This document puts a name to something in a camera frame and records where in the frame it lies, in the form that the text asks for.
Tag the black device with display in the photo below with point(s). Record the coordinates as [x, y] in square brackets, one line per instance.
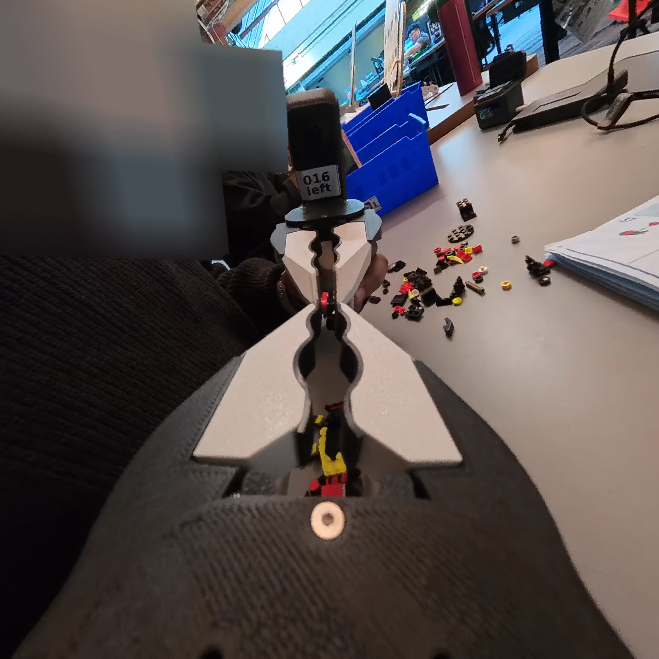
[497, 98]

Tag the pile of loose lego pieces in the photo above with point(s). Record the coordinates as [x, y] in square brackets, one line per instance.
[422, 288]

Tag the black charger device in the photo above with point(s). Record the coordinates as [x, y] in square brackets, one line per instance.
[561, 105]

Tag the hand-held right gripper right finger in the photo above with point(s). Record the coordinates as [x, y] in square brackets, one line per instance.
[406, 406]

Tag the orange traffic cone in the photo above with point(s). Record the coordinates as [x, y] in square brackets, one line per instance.
[638, 7]

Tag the lego instruction booklet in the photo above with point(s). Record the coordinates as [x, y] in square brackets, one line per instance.
[612, 257]

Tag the black lego bracket block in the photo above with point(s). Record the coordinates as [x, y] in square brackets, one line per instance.
[466, 210]

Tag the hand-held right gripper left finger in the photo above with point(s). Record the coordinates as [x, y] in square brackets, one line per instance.
[252, 406]

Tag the blue bin with tag sticker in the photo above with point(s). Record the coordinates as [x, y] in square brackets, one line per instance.
[401, 175]

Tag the lego spider model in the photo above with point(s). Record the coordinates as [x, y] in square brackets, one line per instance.
[329, 458]

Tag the person's left forearm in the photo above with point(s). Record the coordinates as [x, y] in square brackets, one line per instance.
[247, 293]

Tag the blue plastic bin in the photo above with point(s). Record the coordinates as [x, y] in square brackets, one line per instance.
[391, 110]

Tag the small black lego clip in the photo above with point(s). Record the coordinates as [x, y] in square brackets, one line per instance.
[329, 318]

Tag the black round lego plate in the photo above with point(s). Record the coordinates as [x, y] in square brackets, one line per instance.
[461, 233]

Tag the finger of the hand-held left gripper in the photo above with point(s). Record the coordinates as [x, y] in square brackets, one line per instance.
[301, 262]
[358, 252]

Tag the person's left hand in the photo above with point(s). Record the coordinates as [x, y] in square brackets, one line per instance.
[376, 273]

